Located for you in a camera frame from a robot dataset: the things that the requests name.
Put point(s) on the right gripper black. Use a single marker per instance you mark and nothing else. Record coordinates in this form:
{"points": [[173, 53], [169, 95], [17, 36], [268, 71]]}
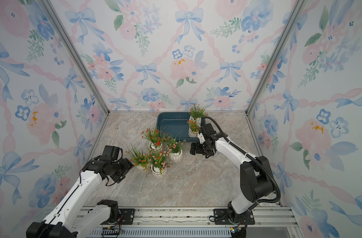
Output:
{"points": [[201, 148]]}

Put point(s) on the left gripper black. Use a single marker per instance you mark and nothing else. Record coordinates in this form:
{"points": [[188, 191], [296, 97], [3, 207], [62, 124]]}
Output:
{"points": [[128, 165]]}

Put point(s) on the potted plant orange flowers front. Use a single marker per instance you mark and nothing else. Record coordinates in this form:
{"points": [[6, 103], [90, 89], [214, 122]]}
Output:
{"points": [[193, 129]]}

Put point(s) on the potted plant orange flowers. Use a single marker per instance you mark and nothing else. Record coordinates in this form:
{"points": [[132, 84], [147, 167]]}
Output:
{"points": [[193, 129], [197, 113]]}

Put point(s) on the potted plant red flowers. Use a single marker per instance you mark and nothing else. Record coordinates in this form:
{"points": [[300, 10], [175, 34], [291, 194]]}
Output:
{"points": [[155, 139], [139, 158]]}

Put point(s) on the potted plant pink flowers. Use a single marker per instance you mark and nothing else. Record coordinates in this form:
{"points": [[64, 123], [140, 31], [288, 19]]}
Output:
{"points": [[175, 148], [159, 163]]}

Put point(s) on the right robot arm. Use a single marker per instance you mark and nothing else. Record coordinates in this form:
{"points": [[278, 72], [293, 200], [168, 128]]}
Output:
{"points": [[257, 184]]}

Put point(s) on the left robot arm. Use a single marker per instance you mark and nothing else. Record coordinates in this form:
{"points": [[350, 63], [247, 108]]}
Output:
{"points": [[62, 223]]}

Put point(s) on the teal plastic storage box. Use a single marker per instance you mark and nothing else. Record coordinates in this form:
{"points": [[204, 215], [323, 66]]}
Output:
{"points": [[175, 124]]}

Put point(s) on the potted plant pink flowers front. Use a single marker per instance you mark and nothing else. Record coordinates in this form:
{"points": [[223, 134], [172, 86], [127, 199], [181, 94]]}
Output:
{"points": [[159, 163]]}

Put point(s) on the potted plant red flowers back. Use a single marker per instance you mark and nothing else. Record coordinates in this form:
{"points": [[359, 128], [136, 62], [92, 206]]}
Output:
{"points": [[155, 139]]}

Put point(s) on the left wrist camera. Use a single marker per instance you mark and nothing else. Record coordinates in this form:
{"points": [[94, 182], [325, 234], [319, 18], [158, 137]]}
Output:
{"points": [[112, 153]]}

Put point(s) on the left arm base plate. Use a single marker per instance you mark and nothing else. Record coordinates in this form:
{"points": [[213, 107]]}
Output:
{"points": [[123, 216]]}

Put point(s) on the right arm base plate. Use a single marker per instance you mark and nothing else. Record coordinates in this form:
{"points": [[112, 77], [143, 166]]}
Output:
{"points": [[229, 217]]}

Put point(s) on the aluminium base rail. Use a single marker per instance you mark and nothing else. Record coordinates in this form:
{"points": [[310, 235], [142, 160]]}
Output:
{"points": [[193, 222]]}

